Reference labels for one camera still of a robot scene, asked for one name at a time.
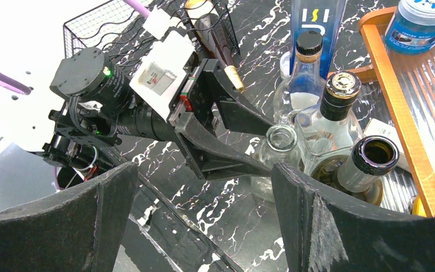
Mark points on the clear jar of paper clips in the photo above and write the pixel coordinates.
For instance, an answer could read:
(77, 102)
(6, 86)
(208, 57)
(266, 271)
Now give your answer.
(284, 65)

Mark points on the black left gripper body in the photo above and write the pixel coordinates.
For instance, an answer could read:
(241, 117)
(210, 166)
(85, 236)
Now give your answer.
(100, 107)

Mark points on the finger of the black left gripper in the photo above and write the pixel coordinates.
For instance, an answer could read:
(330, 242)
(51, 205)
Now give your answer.
(236, 111)
(210, 158)

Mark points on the black wire wine rack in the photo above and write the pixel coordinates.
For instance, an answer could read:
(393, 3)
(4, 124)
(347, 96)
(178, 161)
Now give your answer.
(116, 28)

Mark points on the orange framed glass shelf rack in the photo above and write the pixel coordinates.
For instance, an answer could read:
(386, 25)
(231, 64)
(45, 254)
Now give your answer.
(399, 90)

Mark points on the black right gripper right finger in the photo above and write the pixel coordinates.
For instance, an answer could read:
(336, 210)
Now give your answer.
(324, 229)

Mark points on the yellow eraser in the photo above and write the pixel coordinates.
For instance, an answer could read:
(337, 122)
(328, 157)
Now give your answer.
(417, 207)

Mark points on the blue white round tin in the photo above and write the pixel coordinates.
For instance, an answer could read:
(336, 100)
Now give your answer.
(411, 30)

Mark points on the clear round glass bottle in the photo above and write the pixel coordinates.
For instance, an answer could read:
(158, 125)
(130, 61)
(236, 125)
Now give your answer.
(305, 86)

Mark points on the clear bottle with cork stopper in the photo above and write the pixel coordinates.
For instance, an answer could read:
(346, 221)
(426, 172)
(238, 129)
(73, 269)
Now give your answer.
(278, 146)

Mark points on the black aluminium base frame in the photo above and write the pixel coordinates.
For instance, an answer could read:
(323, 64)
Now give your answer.
(177, 222)

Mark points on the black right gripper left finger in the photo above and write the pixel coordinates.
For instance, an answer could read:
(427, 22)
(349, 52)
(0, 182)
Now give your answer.
(77, 229)

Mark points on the clear bottle with orange label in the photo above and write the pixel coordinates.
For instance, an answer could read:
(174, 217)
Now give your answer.
(329, 127)

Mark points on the dark green wine bottle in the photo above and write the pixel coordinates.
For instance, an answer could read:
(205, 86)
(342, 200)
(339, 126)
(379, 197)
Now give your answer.
(359, 173)

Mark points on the brown bottle with gold cap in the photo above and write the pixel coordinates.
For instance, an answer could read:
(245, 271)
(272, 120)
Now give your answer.
(206, 20)

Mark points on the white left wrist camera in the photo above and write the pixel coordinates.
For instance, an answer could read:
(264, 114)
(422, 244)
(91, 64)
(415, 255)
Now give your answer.
(161, 71)

